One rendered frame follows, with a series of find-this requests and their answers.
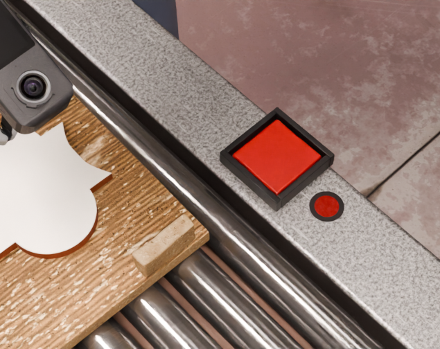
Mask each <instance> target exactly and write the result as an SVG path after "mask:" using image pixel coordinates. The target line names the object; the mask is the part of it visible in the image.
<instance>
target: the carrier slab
mask: <svg viewBox="0 0 440 349"><path fill-rule="evenodd" d="M61 122H63V124H64V128H65V133H66V137H67V141H68V143H69V145H70V146H71V147H72V149H73V150H74V151H75V152H76V153H77V154H78V155H79V156H80V157H81V158H82V159H83V161H85V162H86V163H88V164H89V165H92V166H93V167H96V168H99V169H101V170H104V171H107V172H111V173H112V176H113V179H112V180H110V181H109V182H107V183H106V184H105V185H104V186H102V187H101V188H99V189H98V190H97V191H95V192H94V193H92V194H93V196H94V198H95V200H96V205H97V208H98V223H97V226H96V229H95V231H94V233H93V235H92V236H91V238H90V239H89V240H88V241H87V243H86V244H85V245H84V246H82V247H81V248H80V249H78V250H77V251H75V252H73V253H71V254H69V255H67V256H64V257H61V258H54V259H43V258H36V257H33V256H30V255H28V254H27V253H24V252H23V251H22V250H21V249H20V248H19V247H17V248H16V249H14V250H13V251H11V252H10V253H9V254H8V255H6V256H5V257H3V258H2V259H0V349H72V347H74V346H75V345H76V344H77V343H79V342H80V341H82V340H83V339H84V338H85V337H86V336H88V335H89V334H91V333H92V332H93V331H94V330H95V329H96V328H98V327H99V326H101V325H102V324H103V323H104V322H106V321H107V320H108V319H110V318H111V317H112V316H114V315H115V313H117V312H118V311H119V310H121V309H122V308H124V307H125V306H126V305H127V304H128V303H130V302H131V301H133V300H134V299H135V298H136V297H137V296H138V295H140V294H141V293H143V292H144V291H145V290H147V288H149V287H150V286H151V285H153V284H154V283H155V282H157V281H158V280H159V279H160V278H161V277H163V276H164V275H166V274H167V273H168V272H169V271H170V270H171V269H173V268H174V267H176V266H177V265H178V264H179V263H180V262H182V261H183V260H184V259H186V258H187V257H189V256H190V255H191V254H192V253H193V252H194V251H196V250H197V249H199V248H200V247H201V246H202V245H203V244H205V243H206V242H208V241H209V232H208V231H207V230H206V228H205V227H204V226H203V225H202V224H201V223H200V222H199V221H198V220H197V219H196V218H195V217H194V216H193V215H192V214H191V213H190V212H189V211H188V210H187V209H186V208H185V207H184V206H183V205H182V204H181V203H180V202H179V201H178V200H177V199H176V198H175V197H174V196H173V195H172V194H171V193H170V192H169V191H168V190H167V189H166V188H165V187H164V186H163V185H162V184H161V183H160V182H159V180H158V179H157V178H156V177H155V176H154V175H153V174H152V173H151V172H150V171H149V170H148V169H147V168H146V167H145V166H144V165H143V164H142V163H141V162H140V161H139V160H138V159H137V158H136V157H135V156H134V155H133V154H132V153H131V152H130V151H129V150H128V149H127V148H126V147H125V146H124V145H123V144H122V143H121V142H120V141H119V140H118V139H117V138H116V137H115V136H114V135H113V134H112V133H111V132H110V131H109V130H108V129H107V128H106V126H104V125H103V124H102V123H101V122H100V121H99V120H98V119H97V118H96V117H95V116H94V115H93V114H92V113H91V112H90V111H89V110H88V109H87V108H86V107H85V106H84V105H83V104H82V103H81V102H80V101H79V100H78V99H77V98H76V97H75V96H74V95H73V96H72V98H71V100H70V102H69V105H68V106H67V108H66V109H65V110H63V111H62V112H60V113H59V114H58V115H57V116H55V117H54V118H52V119H51V120H50V121H49V122H47V123H46V124H45V125H43V126H42V127H40V128H39V129H38V130H37V131H35V133H37V134H39V135H40V136H42V135H44V134H45V133H47V132H48V131H49V130H51V129H53V128H54V127H55V126H57V125H59V124H60V123H61ZM183 214H185V215H187V216H188V218H189V219H190V220H191V221H192V223H193V224H194V231H195V239H194V240H193V241H192V242H190V243H189V244H188V245H187V246H186V247H185V248H183V249H182V250H181V251H180V252H179V253H178V254H177V255H175V256H173V257H172V258H170V259H169V260H167V261H166V262H165V263H164V264H163V265H162V266H160V267H159V268H158V269H157V270H155V271H154V272H153V273H151V274H150V275H149V276H147V277H145V276H143V274H142V273H141V272H140V271H139V270H138V269H137V268H136V266H135V263H134V261H133V258H132V253H133V252H134V251H136V250H137V249H139V248H141V247H142V246H144V245H145V244H147V243H148V242H149V241H151V240H152V239H153V238H155V237H156V236H157V235H158V234H159V233H160V232H161V231H162V230H163V229H165V228H166V227H167V226H168V225H169V224H171V223H172V222H174V221H175V220H176V219H177V218H178V217H180V216H181V215H183Z"/></svg>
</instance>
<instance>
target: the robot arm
mask: <svg viewBox="0 0 440 349"><path fill-rule="evenodd" d="M72 96H73V84H72V83H71V81H70V80H69V79H68V77H66V75H65V74H64V73H63V71H62V70H61V69H60V68H59V66H58V65H57V64H56V63H55V62H54V61H53V59H52V58H51V57H50V55H49V54H48V53H47V52H46V51H45V50H44V48H43V47H42V46H41V44H40V43H39V42H38V41H37V40H36V39H35V37H34V36H33V35H32V34H31V32H30V26H29V25H28V24H27V23H26V22H25V21H24V20H23V19H19V18H18V16H17V13H16V12H15V11H14V10H13V9H12V8H11V7H10V6H9V5H8V4H7V3H6V2H5V1H4V0H0V113H1V126H2V129H1V127H0V145H5V144H6V143H7V142H8V141H11V140H13V139H14V138H15V137H16V135H17V132H18V133H20V134H31V133H33V132H35V131H37V130H38V129H39V128H40V127H42V126H43V125H45V124H46V123H47V122H49V121H50V120H51V119H52V118H54V117H55V116H57V115H58V114H59V113H60V112H62V111H63V110H65V109H66V108H67V106H68V105H69V102H70V100H71V98H72Z"/></svg>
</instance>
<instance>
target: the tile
mask: <svg viewBox="0 0 440 349"><path fill-rule="evenodd" d="M112 179H113V176H112V173H111V172H107V171H104V170H101V169H99V168H96V167H93V166H92V165H89V164H88V163H86V162H85V161H83V159H82V158H81V157H80V156H79V155H78V154H77V153H76V152H75V151H74V150H73V149H72V147H71V146H70V145H69V143H68V141H67V137H66V133H65V128H64V124H63V122H61V123H60V124H59V125H57V126H55V127H54V128H53V129H51V130H49V131H48V132H47V133H45V134H44V135H42V136H40V135H39V134H37V133H35V132H33V133H31V134H20V133H18V132H17V135H16V137H15V138H14V139H13V140H11V141H8V142H7V143H6V144H5V145H0V259H2V258H3V257H5V256H6V255H8V254H9V253H10V252H11V251H13V250H14V249H16V248H17V247H19V248H20V249H21V250H22V251H23V252H24V253H27V254H28V255H30V256H33V257H36V258H43V259H54V258H61V257H64V256H67V255H69V254H71V253H73V252H75V251H77V250H78V249H80V248H81V247H82V246H84V245H85V244H86V243H87V241H88V240H89V239H90V238H91V236H92V235H93V233H94V231H95V229H96V226H97V223H98V208H97V205H96V200H95V198H94V196H93V194H92V193H94V192H95V191H97V190H98V189H99V188H101V187H102V186H104V185H105V184H106V183H107V182H109V181H110V180H112Z"/></svg>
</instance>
